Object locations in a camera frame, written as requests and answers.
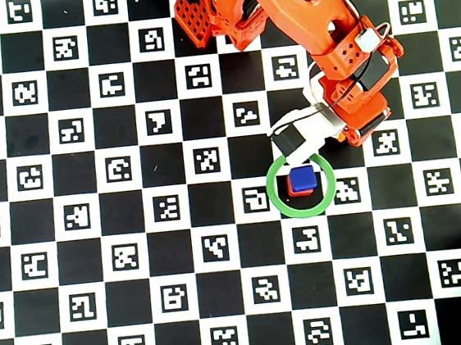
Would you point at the orange-red robot arm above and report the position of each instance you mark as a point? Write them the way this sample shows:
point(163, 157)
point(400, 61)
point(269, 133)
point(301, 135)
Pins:
point(291, 5)

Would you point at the black white marker checkerboard mat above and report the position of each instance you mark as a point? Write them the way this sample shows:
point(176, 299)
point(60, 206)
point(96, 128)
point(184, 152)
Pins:
point(43, 274)

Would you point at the orange-red gripper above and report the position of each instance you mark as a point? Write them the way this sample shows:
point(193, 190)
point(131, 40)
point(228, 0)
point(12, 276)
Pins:
point(368, 132)

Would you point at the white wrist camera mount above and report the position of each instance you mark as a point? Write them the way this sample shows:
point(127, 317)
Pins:
point(312, 131)

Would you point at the red cube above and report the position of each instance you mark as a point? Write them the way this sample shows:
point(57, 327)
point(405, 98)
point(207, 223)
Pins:
point(294, 193)

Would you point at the blue cube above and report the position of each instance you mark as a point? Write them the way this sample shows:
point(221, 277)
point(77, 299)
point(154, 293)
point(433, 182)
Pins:
point(303, 178)

